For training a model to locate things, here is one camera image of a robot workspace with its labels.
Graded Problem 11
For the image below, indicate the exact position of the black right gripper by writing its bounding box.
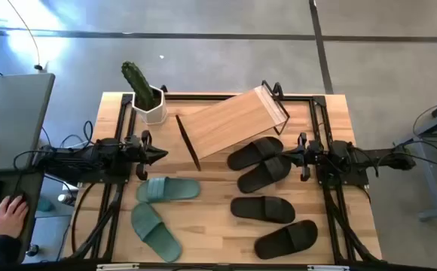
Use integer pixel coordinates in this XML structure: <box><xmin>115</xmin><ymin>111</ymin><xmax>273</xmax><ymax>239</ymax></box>
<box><xmin>281</xmin><ymin>131</ymin><xmax>323</xmax><ymax>182</ymax></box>

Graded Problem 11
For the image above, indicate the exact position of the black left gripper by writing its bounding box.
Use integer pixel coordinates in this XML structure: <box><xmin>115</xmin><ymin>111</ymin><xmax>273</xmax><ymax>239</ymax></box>
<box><xmin>127</xmin><ymin>129</ymin><xmax>169</xmax><ymax>182</ymax></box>

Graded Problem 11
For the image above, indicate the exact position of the black slide sandal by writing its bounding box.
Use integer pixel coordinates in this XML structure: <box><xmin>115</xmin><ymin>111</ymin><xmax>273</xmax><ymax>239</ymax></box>
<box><xmin>226</xmin><ymin>135</ymin><xmax>284</xmax><ymax>171</ymax></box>
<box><xmin>230</xmin><ymin>195</ymin><xmax>297</xmax><ymax>224</ymax></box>
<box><xmin>254</xmin><ymin>219</ymin><xmax>319</xmax><ymax>260</ymax></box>
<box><xmin>236</xmin><ymin>154</ymin><xmax>293</xmax><ymax>193</ymax></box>

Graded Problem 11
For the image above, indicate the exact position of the green slide sandal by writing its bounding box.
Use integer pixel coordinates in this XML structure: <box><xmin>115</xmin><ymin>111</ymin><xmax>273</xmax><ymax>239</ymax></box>
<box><xmin>130</xmin><ymin>202</ymin><xmax>183</xmax><ymax>263</ymax></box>
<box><xmin>135</xmin><ymin>176</ymin><xmax>201</xmax><ymax>204</ymax></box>

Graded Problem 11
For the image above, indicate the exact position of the wooden shelf with black frame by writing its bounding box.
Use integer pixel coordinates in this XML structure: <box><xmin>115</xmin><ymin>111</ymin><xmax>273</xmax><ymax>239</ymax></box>
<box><xmin>174</xmin><ymin>79</ymin><xmax>291</xmax><ymax>172</ymax></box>

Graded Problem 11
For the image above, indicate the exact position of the white hexagonal plant pot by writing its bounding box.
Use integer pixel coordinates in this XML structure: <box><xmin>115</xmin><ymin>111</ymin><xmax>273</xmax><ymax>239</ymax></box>
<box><xmin>130</xmin><ymin>85</ymin><xmax>169</xmax><ymax>126</ymax></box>

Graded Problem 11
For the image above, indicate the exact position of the green cactus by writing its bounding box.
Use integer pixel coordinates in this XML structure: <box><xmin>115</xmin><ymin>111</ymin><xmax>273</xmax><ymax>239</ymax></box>
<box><xmin>121</xmin><ymin>61</ymin><xmax>157</xmax><ymax>111</ymax></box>

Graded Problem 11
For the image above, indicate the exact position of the small white-capped bottle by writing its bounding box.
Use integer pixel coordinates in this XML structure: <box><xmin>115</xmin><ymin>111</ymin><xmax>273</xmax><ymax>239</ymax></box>
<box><xmin>57</xmin><ymin>193</ymin><xmax>77</xmax><ymax>207</ymax></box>

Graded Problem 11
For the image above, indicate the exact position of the teal round object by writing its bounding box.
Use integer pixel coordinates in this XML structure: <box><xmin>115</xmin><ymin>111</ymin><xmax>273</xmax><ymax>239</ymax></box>
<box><xmin>36</xmin><ymin>195</ymin><xmax>56</xmax><ymax>213</ymax></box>

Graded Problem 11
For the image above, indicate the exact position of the light grey desk top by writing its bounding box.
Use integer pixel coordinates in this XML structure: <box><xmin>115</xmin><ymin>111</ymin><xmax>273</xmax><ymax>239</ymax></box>
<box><xmin>0</xmin><ymin>72</ymin><xmax>57</xmax><ymax>173</ymax></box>

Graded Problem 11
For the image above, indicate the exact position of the dark grey desk top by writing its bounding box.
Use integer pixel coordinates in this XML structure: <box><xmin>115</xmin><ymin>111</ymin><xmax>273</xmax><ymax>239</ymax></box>
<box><xmin>0</xmin><ymin>167</ymin><xmax>46</xmax><ymax>266</ymax></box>

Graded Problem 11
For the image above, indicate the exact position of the person's hand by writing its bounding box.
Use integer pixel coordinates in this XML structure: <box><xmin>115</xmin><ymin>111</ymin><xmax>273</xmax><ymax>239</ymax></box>
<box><xmin>0</xmin><ymin>195</ymin><xmax>30</xmax><ymax>240</ymax></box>

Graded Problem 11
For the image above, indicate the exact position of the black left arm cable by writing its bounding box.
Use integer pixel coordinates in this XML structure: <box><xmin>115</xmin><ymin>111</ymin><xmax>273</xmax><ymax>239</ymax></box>
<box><xmin>13</xmin><ymin>119</ymin><xmax>135</xmax><ymax>172</ymax></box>

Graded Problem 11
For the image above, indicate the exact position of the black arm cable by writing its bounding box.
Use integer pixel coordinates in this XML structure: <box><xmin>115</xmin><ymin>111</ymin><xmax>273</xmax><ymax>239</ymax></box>
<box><xmin>348</xmin><ymin>102</ymin><xmax>437</xmax><ymax>178</ymax></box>
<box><xmin>13</xmin><ymin>119</ymin><xmax>135</xmax><ymax>172</ymax></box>

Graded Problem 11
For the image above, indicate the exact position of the black aluminium table frame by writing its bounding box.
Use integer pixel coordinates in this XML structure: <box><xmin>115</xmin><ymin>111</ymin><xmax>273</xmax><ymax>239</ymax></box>
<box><xmin>63</xmin><ymin>84</ymin><xmax>384</xmax><ymax>271</ymax></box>

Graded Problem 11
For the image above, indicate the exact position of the silver bracket strip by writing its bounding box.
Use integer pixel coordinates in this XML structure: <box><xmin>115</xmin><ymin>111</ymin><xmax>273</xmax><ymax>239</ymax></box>
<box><xmin>307</xmin><ymin>264</ymin><xmax>350</xmax><ymax>271</ymax></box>
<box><xmin>96</xmin><ymin>263</ymin><xmax>140</xmax><ymax>271</ymax></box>

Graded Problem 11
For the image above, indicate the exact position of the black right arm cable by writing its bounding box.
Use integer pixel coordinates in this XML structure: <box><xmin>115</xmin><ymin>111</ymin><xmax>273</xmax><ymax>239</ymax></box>
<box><xmin>348</xmin><ymin>102</ymin><xmax>437</xmax><ymax>178</ymax></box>

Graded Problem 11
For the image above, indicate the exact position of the thin floor cable with plug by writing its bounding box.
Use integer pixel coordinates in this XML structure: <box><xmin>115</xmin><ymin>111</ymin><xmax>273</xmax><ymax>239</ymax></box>
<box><xmin>6</xmin><ymin>0</ymin><xmax>45</xmax><ymax>72</ymax></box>

